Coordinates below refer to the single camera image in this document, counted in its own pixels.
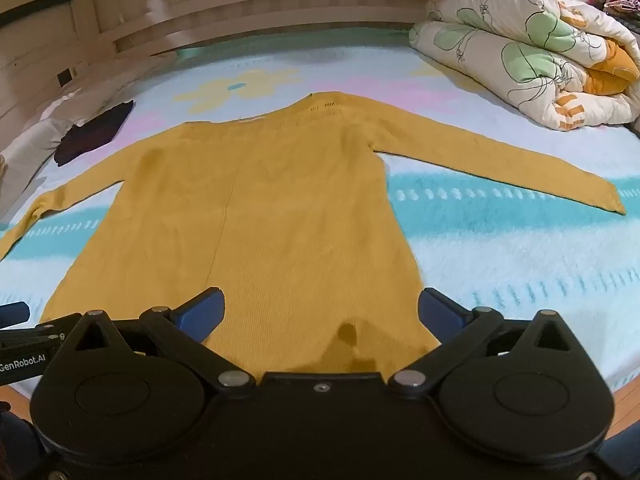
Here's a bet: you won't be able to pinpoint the cream pillow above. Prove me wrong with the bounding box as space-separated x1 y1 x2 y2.
1 53 176 214

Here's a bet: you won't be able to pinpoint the folded floral quilt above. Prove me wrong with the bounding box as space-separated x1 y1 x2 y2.
409 0 639 131

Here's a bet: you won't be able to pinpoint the mustard yellow knit sweater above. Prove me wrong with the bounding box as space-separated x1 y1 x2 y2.
1 92 625 375

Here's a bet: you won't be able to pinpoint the wooden bedside cabinet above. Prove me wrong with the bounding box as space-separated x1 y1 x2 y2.
1 0 100 146

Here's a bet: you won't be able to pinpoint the folded dark striped garment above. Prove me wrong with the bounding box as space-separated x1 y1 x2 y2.
53 101 134 167

